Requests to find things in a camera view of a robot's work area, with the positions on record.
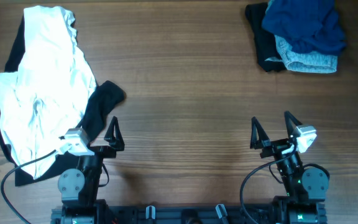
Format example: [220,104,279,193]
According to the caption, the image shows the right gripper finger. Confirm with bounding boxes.
[284,111,303,137]
[250,116,271,149]

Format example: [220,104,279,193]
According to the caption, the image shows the white t-shirt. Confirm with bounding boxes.
[0,6,96,179]

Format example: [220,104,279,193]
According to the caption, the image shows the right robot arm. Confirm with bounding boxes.
[245,111,330,223]

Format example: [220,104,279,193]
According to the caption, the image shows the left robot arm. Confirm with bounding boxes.
[51,117,125,224]

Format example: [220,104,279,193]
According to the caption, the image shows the black garment on left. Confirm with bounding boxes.
[4,20,125,187]

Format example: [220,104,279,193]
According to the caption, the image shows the black garment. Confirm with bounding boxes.
[4,20,125,187]
[245,2,286,72]

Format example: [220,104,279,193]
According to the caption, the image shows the light grey garment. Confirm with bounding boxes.
[265,35,338,73]

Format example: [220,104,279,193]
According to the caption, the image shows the black garment at top right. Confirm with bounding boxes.
[245,2,286,72]

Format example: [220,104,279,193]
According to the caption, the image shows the dark blue garment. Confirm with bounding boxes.
[262,0,346,55]

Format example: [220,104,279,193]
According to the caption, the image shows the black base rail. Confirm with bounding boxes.
[50,203,328,224]

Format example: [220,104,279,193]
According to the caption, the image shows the left white rail clip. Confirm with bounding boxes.
[145,205,156,220]

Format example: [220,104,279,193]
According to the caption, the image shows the white rail clip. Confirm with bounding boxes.
[145,205,156,220]
[215,203,229,224]

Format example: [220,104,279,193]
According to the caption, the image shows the right white rail clip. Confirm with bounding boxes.
[215,203,229,224]

